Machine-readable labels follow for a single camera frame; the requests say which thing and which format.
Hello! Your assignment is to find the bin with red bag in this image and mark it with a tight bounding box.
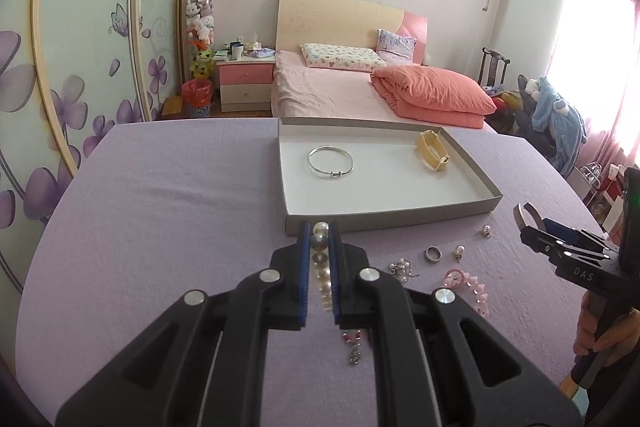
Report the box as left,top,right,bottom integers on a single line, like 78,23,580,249
181,78,214,120

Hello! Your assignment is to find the blue plush robe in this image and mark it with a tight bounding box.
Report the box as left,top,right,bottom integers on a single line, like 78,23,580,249
531,77,589,176

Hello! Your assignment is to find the shallow white cardboard box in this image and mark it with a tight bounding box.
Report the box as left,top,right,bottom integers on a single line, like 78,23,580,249
278,117,503,237

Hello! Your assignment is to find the yellow bangle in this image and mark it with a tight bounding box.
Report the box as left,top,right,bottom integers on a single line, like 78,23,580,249
416,130,452,171

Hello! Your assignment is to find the folded salmon quilt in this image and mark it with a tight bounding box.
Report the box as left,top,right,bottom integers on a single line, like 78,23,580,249
370,64,497,130

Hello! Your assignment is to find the pile of colourful clothes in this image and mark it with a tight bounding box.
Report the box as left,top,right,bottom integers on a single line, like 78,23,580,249
487,84,524,114

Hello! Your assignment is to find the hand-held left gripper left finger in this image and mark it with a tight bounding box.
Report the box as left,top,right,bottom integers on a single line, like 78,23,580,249
55,221,313,427

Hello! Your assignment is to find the pink curtain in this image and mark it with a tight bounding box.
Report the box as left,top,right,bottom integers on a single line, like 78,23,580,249
547,0,640,188

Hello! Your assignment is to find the small purple pillow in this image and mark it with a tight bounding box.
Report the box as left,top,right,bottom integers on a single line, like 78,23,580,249
375,29,418,63

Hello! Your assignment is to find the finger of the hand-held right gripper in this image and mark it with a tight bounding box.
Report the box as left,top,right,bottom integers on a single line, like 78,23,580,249
512,203,566,260
542,218,618,253

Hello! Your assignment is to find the dark wooden chair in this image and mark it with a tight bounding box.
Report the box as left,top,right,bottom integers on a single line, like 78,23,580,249
477,48,511,88

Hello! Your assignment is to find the white pearl necklace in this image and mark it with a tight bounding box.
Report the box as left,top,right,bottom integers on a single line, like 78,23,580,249
310,221,334,314

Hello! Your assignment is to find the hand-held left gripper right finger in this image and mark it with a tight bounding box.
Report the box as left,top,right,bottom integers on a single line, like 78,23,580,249
327,221,586,427

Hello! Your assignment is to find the dark red bead bracelet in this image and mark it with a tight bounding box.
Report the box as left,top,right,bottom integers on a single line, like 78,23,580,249
341,329,374,366

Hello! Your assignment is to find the bed with pink sheet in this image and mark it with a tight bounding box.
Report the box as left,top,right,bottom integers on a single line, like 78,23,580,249
270,0,501,134

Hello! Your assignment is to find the pink and beige nightstand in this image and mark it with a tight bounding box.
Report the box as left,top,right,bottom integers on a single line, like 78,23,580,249
216,56,277,113

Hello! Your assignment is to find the thin silver bangle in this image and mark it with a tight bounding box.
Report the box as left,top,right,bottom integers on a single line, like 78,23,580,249
307,146,355,179

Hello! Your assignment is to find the pink bead bracelet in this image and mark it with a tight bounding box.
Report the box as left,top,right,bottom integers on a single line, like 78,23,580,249
442,267,491,319

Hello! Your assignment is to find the person's right hand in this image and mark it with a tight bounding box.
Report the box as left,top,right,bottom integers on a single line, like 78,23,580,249
572,292,640,358

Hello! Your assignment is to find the clear tube of plush toys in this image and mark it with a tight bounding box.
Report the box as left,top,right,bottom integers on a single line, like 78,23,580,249
185,0,219,80

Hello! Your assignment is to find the floral sliding wardrobe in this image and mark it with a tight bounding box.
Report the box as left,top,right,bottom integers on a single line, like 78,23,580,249
0,0,194,294

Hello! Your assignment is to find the patterned white pillow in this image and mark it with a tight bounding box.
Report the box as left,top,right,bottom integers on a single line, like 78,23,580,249
300,43,388,73

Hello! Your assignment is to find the small wooden stool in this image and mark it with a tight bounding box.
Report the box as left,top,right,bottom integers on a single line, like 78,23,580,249
161,96,185,122

